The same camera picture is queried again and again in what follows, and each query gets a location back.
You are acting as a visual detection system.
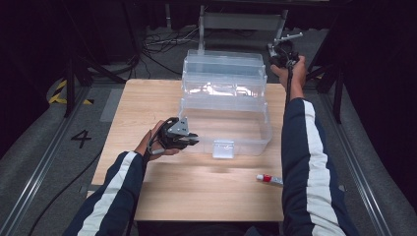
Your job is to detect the grey metal table frame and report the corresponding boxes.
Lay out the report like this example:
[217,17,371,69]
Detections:
[197,4,290,61]

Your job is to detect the hand-held gripper cable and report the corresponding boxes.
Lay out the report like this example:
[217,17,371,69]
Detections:
[284,62,295,111]
[125,129,167,236]

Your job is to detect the black metal stand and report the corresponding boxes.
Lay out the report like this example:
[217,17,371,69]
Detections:
[305,59,346,125]
[63,54,128,119]

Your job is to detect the white and red ointment tube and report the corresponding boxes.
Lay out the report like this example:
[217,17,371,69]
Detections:
[255,173,285,188]

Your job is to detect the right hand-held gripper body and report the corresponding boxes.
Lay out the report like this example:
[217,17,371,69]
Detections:
[268,30,305,69]

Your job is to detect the clear plastic storage box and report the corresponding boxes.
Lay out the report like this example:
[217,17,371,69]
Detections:
[177,48,274,160]

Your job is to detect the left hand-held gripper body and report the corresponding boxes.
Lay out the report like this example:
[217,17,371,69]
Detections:
[156,116,192,150]

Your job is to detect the tangle of floor cables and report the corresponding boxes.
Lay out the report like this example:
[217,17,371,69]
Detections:
[141,25,202,82]

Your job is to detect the person's left hand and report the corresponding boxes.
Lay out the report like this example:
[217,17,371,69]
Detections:
[134,119,182,162]

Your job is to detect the right hand-held gripper cable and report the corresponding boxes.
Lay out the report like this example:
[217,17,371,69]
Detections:
[284,62,295,111]

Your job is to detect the left hand-held gripper cable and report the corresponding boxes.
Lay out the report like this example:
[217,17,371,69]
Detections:
[125,129,167,236]

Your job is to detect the black floor cable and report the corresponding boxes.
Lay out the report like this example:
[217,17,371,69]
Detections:
[27,147,104,236]

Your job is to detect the yellow and black floor tape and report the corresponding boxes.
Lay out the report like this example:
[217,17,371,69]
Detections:
[47,79,95,106]

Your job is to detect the metal floor rail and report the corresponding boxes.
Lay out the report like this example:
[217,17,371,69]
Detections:
[0,86,92,236]
[319,92,395,236]

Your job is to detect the person's right hand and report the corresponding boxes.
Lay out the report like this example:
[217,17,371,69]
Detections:
[269,54,310,100]

